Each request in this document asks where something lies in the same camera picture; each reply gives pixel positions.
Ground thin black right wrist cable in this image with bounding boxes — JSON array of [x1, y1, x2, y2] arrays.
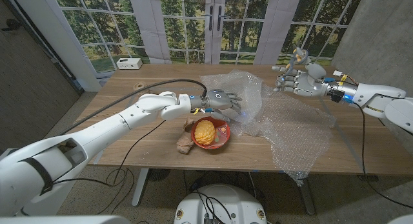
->
[[353, 102, 413, 210]]

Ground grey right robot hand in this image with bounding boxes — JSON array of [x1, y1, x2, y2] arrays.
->
[[271, 46, 331, 98]]

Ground black round ribbed object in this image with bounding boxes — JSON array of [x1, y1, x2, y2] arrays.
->
[[147, 168, 171, 182]]

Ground yellow textured toy fruit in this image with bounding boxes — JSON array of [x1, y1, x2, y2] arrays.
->
[[194, 119, 216, 146]]

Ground black wall hook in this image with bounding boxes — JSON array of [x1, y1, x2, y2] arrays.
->
[[1, 19, 20, 31]]

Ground clear bubble wrap sheet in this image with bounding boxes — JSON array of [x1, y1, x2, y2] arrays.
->
[[200, 69, 337, 186]]

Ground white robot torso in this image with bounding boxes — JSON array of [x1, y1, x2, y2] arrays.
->
[[174, 184, 268, 224]]

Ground thin black left wrist cable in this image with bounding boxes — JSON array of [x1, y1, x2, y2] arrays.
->
[[52, 119, 167, 216]]

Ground white power strip box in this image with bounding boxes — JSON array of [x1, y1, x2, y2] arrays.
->
[[116, 57, 143, 70]]

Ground red bowl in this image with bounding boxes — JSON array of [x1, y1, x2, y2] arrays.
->
[[190, 116, 231, 150]]

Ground printed forest window backdrop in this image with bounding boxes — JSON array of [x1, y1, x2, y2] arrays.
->
[[51, 0, 365, 73]]

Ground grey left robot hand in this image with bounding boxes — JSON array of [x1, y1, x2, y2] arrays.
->
[[201, 88, 243, 123]]

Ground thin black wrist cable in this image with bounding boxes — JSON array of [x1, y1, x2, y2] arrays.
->
[[353, 102, 413, 210], [52, 119, 167, 216]]

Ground grey table leg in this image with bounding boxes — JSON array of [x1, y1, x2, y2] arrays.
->
[[298, 178, 316, 216]]

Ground orange grey handled scissors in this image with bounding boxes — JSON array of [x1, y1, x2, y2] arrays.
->
[[285, 48, 310, 77]]

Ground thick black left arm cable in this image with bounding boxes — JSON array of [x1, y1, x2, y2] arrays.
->
[[57, 78, 208, 136]]

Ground black flat floor plate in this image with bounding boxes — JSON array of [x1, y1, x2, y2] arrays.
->
[[357, 174, 379, 183]]

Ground white table leg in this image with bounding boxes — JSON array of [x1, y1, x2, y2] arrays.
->
[[131, 168, 150, 207]]

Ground crumpled beige cloth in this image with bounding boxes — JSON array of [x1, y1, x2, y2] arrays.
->
[[176, 117, 196, 154]]

